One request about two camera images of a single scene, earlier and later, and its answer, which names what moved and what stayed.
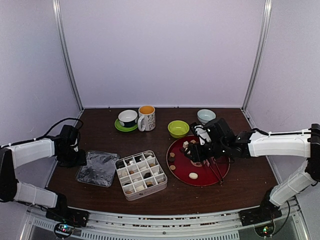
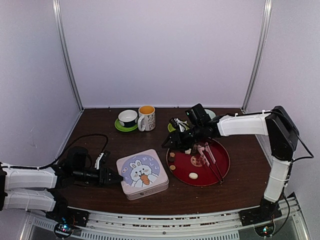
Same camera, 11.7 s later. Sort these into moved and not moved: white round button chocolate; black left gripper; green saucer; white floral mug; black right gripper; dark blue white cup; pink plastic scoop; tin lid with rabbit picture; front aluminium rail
Moved: black left gripper; tin lid with rabbit picture; black right gripper
Not moved: white floral mug; front aluminium rail; pink plastic scoop; white round button chocolate; green saucer; dark blue white cup
